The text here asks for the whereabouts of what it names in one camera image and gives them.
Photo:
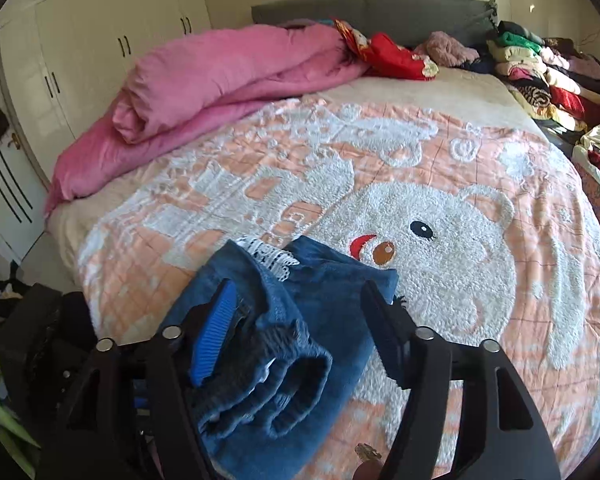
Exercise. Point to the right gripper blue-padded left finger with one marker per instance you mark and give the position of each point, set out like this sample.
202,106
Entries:
125,415

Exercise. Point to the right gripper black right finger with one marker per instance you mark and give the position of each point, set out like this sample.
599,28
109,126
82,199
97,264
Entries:
501,433

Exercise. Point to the blue denim pants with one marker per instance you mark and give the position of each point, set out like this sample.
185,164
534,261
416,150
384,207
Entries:
296,347

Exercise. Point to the white door with bags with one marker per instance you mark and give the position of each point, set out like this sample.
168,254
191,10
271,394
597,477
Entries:
22,193

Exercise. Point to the peach white bear bedspread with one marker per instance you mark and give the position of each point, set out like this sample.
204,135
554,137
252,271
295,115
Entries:
447,182

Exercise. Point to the pink folded blanket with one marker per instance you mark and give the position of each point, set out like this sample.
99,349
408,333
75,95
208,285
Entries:
194,85

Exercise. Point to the stack of folded clothes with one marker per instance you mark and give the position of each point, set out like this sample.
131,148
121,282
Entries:
557,85

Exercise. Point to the dusty pink fluffy garment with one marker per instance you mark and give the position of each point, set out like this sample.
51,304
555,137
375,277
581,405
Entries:
446,51

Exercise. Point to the red patterned garment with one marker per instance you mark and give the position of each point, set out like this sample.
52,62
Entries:
384,57

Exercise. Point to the grey upholstered headboard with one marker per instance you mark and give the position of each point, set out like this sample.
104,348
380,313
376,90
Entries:
406,22

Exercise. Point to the cream wardrobe with handles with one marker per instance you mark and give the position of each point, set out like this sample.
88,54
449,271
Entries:
64,61

